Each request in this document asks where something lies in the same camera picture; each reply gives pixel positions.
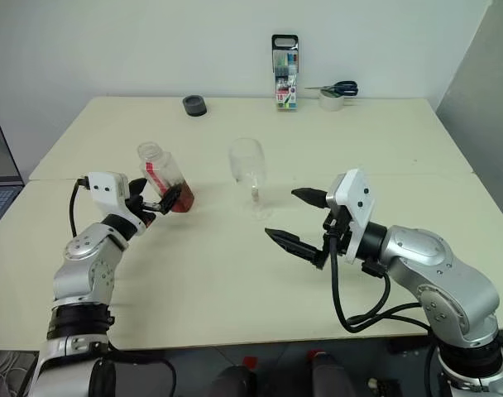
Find dark rounded shape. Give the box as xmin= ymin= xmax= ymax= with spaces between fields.
xmin=205 ymin=366 xmax=259 ymax=397
xmin=311 ymin=357 xmax=354 ymax=397

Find plastic bottle with red liquid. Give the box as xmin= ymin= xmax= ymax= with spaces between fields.
xmin=136 ymin=141 xmax=195 ymax=214

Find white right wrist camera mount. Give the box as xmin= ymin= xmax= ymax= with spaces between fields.
xmin=325 ymin=168 xmax=377 ymax=265

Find blue handled scissors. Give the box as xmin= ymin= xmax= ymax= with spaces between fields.
xmin=304 ymin=80 xmax=359 ymax=98

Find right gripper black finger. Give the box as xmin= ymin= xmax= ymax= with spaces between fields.
xmin=264 ymin=227 xmax=328 ymax=270
xmin=290 ymin=186 xmax=328 ymax=209

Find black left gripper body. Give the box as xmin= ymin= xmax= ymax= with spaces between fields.
xmin=125 ymin=196 xmax=170 ymax=227

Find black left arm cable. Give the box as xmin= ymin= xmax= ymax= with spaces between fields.
xmin=69 ymin=176 xmax=91 ymax=239

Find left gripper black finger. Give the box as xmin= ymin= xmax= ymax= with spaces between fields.
xmin=128 ymin=178 xmax=150 ymax=200
xmin=160 ymin=185 xmax=183 ymax=216

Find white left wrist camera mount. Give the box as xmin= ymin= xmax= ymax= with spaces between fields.
xmin=87 ymin=171 xmax=149 ymax=237

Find marker pen pack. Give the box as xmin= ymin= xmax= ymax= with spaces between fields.
xmin=271 ymin=33 xmax=300 ymax=112

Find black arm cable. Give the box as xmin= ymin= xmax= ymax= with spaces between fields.
xmin=69 ymin=176 xmax=91 ymax=239
xmin=326 ymin=231 xmax=438 ymax=334

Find black cable under table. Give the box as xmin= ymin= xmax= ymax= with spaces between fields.
xmin=106 ymin=345 xmax=179 ymax=388

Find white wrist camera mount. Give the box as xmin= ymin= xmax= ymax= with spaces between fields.
xmin=325 ymin=168 xmax=377 ymax=265
xmin=87 ymin=171 xmax=149 ymax=237

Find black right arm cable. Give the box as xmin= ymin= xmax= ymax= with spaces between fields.
xmin=326 ymin=231 xmax=438 ymax=334

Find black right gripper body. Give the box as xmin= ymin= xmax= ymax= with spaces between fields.
xmin=322 ymin=203 xmax=354 ymax=255

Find white tape roll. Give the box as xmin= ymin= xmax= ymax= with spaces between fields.
xmin=318 ymin=91 xmax=344 ymax=112

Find grey partition panel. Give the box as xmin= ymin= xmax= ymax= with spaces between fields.
xmin=435 ymin=41 xmax=503 ymax=232

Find clear plastic wine glass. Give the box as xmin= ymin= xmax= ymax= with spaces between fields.
xmin=228 ymin=138 xmax=275 ymax=222

